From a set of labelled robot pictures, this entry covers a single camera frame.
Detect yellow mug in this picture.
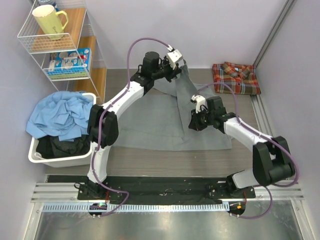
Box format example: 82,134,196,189
31,4,69,41

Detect blue picture box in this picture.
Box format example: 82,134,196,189
44,47,92,80

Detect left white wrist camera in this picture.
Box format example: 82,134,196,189
166,45,183,70

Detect black garment in bin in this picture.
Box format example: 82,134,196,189
36,135,90,159

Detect aluminium rail frame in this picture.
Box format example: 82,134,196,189
24,96,320,240

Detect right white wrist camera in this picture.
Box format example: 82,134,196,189
190,94,207,114

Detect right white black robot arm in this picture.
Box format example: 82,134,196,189
188,94,298,198

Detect light blue shirt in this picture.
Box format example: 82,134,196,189
25,91,94,142

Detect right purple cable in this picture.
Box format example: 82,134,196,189
196,82,301,220

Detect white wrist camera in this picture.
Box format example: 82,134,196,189
166,45,183,70
190,94,207,114

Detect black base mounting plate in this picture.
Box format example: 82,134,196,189
74,176,256,206

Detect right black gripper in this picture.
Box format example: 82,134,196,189
189,106,215,131

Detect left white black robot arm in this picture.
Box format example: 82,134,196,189
74,49,183,200

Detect white wire shelf rack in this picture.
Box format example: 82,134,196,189
17,0,107,104

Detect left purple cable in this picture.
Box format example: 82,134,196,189
89,37,173,218

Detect white plastic laundry bin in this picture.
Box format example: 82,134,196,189
28,92,96,168

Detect purple cable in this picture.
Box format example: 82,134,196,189
89,37,173,218
196,82,301,220

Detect grey long sleeve shirt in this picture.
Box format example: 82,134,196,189
114,65,232,151

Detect aluminium corner post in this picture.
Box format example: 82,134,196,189
253,0,297,68

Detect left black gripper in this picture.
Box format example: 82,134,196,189
151,55,181,83

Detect folded plaid shirt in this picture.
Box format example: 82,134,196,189
212,61,261,95

